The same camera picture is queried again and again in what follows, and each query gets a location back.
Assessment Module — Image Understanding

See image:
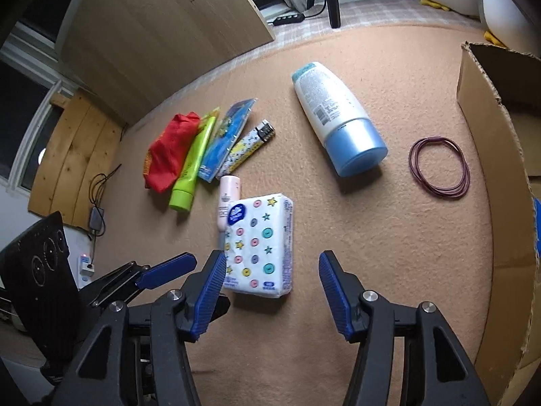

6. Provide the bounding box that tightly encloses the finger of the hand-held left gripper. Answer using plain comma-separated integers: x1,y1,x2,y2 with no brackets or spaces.
212,294,231,321
89,252,198,310

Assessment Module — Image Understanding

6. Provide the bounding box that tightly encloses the checkered bed sheet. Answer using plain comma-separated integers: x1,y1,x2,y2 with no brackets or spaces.
224,0,491,72

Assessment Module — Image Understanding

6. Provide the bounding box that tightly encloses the black power strip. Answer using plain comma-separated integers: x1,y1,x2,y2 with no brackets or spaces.
273,13,305,27

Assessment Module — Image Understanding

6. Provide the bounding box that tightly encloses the white window frame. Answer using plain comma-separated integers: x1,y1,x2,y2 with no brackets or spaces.
0,21,64,191

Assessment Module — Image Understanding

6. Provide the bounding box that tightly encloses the cardboard box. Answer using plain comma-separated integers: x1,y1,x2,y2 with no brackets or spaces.
456,41,541,406

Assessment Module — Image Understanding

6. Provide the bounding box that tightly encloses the green tube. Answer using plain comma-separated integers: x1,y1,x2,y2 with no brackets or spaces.
169,108,221,212

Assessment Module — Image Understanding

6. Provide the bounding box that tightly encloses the purple hair band loop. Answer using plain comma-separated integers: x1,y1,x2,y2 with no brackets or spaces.
408,136,471,199

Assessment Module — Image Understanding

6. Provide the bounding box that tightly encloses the light wooden board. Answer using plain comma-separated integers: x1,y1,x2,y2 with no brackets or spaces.
57,0,277,125

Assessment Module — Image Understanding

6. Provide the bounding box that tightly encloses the large white blue bottle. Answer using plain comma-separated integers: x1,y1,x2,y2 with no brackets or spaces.
291,62,389,178

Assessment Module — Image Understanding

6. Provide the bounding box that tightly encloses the small plush penguin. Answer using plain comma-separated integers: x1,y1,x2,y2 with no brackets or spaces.
477,0,541,58

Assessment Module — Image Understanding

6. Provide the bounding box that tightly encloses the small pink bottle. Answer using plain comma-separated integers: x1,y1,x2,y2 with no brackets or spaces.
214,175,242,232

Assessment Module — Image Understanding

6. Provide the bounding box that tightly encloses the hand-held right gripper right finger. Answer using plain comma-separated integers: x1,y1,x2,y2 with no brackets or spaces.
318,251,493,406

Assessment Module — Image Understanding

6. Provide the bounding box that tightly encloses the pine wood panel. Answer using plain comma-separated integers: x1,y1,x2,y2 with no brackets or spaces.
27,89,130,231

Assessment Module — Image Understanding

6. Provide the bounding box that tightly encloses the yellow white patterned strip box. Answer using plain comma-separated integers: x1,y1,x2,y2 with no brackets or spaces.
215,119,276,178

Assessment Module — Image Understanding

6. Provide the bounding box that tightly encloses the white power strip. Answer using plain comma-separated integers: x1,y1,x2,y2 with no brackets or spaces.
77,254,96,284

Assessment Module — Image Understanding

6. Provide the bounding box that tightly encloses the red pouch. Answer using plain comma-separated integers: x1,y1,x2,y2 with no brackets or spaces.
143,112,201,193

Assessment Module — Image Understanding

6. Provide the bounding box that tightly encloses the blue plastic packet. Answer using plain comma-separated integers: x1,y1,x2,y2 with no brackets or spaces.
198,98,258,183

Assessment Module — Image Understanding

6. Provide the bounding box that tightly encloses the black power adapter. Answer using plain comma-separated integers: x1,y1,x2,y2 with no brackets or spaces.
88,206,106,234

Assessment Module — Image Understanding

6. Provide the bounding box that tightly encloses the patterned tissue pack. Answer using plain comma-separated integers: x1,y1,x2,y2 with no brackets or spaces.
222,195,294,299

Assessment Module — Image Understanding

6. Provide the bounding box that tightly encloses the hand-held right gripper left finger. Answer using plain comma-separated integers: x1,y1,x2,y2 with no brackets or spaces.
50,250,228,406

